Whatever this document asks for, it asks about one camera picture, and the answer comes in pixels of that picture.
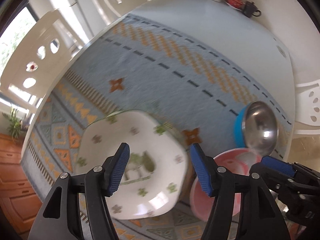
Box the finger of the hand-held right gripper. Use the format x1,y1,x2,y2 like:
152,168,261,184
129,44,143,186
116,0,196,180
261,156,320,180
251,164,296,193

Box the patterned blue table mat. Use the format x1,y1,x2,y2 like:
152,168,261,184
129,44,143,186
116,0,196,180
21,15,293,240

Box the pink ceramic bowl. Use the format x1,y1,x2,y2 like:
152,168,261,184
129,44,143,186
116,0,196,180
189,148,263,222

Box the white hexagonal tree-print plate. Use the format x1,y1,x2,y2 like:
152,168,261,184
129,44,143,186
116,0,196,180
75,110,189,220

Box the window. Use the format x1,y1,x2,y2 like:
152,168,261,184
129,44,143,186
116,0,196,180
0,4,38,80

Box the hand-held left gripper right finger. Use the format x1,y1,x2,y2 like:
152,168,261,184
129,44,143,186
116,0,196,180
190,143,292,240

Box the wooden cabinet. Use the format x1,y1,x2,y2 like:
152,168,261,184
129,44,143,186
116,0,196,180
0,132,43,233

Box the green potted plant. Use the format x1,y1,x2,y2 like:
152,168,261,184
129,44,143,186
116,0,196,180
2,105,28,140

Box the red dish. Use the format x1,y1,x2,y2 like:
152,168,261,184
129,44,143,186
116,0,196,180
224,0,247,10

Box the steel bowl blue exterior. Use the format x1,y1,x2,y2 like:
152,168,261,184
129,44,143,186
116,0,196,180
233,101,279,157

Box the white chair with oval holes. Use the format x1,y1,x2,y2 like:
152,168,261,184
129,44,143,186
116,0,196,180
291,80,320,140
87,0,155,24
0,9,83,100

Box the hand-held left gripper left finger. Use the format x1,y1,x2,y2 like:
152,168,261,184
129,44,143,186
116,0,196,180
27,142,130,240

